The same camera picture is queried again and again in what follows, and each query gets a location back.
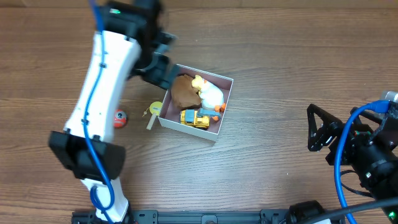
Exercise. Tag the white duck plush toy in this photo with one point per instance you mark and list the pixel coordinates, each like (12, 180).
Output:
(212, 98)

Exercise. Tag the yellow toy truck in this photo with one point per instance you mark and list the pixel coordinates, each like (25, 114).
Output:
(198, 118)

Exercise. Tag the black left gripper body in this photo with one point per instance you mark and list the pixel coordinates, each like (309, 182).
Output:
(158, 73)

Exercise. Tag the brown plush toy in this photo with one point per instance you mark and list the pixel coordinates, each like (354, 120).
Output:
(184, 96)

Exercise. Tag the wooden pellet drum toy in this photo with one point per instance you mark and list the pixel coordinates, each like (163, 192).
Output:
(154, 109)

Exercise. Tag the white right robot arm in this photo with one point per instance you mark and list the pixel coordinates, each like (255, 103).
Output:
(364, 164)

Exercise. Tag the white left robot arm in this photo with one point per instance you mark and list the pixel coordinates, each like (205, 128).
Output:
(128, 42)

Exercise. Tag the white cardboard box pink inside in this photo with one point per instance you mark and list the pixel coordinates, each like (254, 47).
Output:
(170, 115)

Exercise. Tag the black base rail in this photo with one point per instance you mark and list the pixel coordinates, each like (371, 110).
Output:
(266, 216)

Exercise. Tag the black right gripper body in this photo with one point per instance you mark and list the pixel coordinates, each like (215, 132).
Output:
(337, 137)

